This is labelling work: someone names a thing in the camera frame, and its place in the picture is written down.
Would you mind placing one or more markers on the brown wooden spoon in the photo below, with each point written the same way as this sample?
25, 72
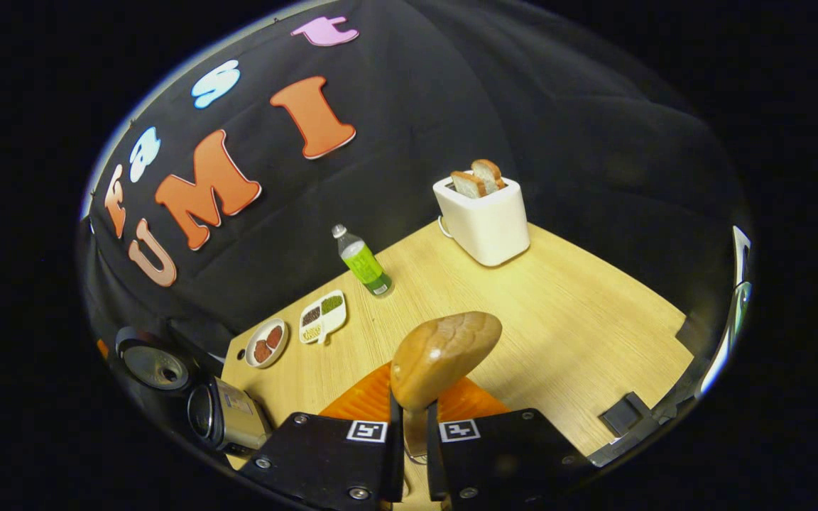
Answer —
444, 355

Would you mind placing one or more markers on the white toaster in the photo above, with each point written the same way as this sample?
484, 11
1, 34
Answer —
487, 227

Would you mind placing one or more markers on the black backdrop cloth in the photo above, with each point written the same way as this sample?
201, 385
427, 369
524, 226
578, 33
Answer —
451, 106

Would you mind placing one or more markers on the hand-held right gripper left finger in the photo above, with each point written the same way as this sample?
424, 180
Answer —
324, 468

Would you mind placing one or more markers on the white plate with red meat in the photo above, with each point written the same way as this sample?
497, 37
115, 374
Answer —
267, 344

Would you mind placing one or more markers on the white divided dish with beans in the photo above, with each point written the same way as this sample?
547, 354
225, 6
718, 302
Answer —
322, 317

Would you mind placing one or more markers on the green label drink bottle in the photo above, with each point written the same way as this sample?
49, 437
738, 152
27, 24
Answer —
363, 262

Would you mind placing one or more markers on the small black block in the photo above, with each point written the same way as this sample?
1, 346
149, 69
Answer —
625, 415

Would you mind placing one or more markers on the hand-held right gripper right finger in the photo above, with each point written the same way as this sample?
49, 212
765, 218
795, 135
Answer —
508, 461

